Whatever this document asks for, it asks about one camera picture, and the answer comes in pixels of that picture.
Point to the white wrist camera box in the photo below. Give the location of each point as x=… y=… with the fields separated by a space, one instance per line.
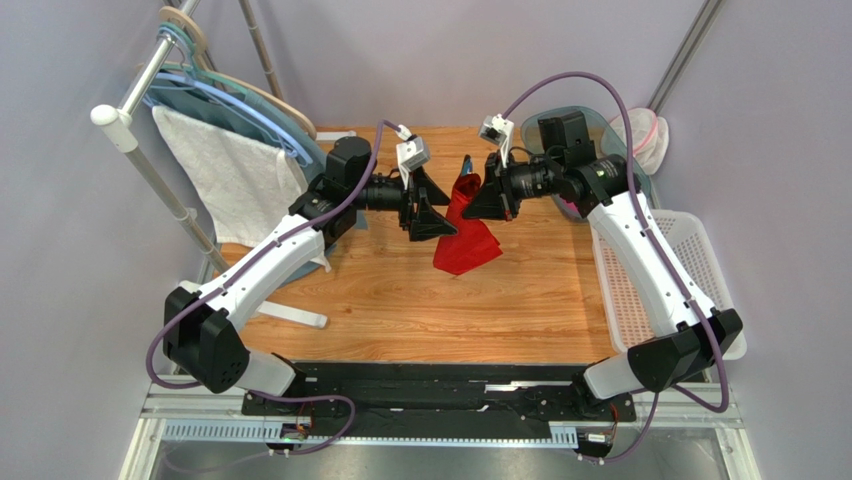
x=499 y=131
x=411 y=155

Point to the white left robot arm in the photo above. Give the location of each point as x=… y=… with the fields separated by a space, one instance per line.
x=202 y=326

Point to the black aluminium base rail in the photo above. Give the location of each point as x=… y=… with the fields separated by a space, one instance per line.
x=431 y=404

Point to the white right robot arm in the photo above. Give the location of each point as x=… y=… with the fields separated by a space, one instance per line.
x=690 y=332

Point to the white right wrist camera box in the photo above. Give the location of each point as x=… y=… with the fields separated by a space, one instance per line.
x=499 y=131

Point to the red paper napkin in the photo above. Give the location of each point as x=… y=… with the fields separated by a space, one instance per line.
x=473 y=245

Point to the white clothes rack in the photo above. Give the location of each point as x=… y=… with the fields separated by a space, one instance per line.
x=116 y=121

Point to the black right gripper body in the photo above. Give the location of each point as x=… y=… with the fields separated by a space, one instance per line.
x=502 y=189

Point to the white mesh laundry bag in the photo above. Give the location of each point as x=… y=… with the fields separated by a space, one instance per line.
x=650 y=136

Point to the wooden clothes hanger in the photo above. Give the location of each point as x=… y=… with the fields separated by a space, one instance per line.
x=229 y=47

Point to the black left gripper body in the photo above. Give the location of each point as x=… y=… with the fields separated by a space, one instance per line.
x=390 y=194

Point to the teal blue hanging garment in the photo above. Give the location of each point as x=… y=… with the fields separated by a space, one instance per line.
x=247 y=160

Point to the white terry towel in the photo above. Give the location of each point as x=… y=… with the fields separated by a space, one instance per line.
x=246 y=185

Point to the light blue plastic hanger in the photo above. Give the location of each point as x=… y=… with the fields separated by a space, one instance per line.
x=215 y=100

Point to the translucent teal plastic tray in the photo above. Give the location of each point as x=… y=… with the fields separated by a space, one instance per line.
x=596 y=125

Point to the pink item in tray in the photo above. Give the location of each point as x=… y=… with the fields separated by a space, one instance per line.
x=569 y=210

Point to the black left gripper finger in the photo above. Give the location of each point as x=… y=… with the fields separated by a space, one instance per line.
x=424 y=222
x=427 y=188

